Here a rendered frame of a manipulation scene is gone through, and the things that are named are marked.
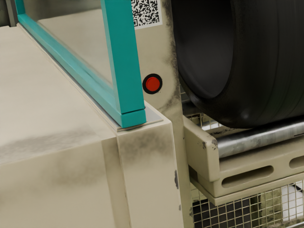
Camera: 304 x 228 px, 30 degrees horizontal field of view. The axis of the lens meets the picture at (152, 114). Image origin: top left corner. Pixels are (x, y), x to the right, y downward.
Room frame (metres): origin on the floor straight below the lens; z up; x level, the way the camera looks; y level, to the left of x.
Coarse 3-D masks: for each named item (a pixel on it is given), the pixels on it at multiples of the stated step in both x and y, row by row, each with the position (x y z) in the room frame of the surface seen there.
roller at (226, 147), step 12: (288, 120) 1.19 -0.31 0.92; (300, 120) 1.19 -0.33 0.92; (240, 132) 1.16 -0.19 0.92; (252, 132) 1.16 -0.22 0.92; (264, 132) 1.16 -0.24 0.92; (276, 132) 1.16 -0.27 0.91; (288, 132) 1.17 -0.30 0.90; (300, 132) 1.18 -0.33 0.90; (228, 144) 1.13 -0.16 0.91; (240, 144) 1.13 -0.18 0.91; (252, 144) 1.14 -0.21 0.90; (264, 144) 1.16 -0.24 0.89
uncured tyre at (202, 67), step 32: (192, 0) 1.58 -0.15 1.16; (224, 0) 1.60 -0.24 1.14; (256, 0) 1.05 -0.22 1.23; (288, 0) 1.03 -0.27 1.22; (192, 32) 1.55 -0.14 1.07; (224, 32) 1.57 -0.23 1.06; (256, 32) 1.04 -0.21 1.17; (288, 32) 1.03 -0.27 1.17; (192, 64) 1.50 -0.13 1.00; (224, 64) 1.51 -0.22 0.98; (256, 64) 1.05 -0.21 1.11; (288, 64) 1.04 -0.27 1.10; (192, 96) 1.34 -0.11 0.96; (224, 96) 1.16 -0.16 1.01; (256, 96) 1.08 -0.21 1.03; (288, 96) 1.08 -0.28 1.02
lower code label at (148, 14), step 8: (136, 0) 1.15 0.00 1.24; (144, 0) 1.16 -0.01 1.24; (152, 0) 1.17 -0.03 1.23; (136, 8) 1.15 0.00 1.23; (144, 8) 1.16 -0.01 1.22; (152, 8) 1.16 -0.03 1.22; (160, 8) 1.17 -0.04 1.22; (136, 16) 1.15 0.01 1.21; (144, 16) 1.16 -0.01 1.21; (152, 16) 1.16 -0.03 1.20; (160, 16) 1.17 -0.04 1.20; (136, 24) 1.15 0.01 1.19; (144, 24) 1.16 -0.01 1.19; (152, 24) 1.16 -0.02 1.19; (160, 24) 1.17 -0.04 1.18
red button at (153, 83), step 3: (150, 78) 1.15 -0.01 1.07; (153, 78) 1.16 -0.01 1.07; (156, 78) 1.16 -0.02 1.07; (147, 81) 1.15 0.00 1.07; (150, 81) 1.15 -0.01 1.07; (153, 81) 1.15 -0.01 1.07; (156, 81) 1.16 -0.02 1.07; (147, 84) 1.15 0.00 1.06; (150, 84) 1.15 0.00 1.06; (153, 84) 1.15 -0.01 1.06; (156, 84) 1.16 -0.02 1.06; (159, 84) 1.16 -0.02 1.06; (147, 87) 1.15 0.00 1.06; (150, 87) 1.15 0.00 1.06; (153, 87) 1.15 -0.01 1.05; (156, 87) 1.16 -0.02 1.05; (150, 90) 1.15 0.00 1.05; (153, 90) 1.16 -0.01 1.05
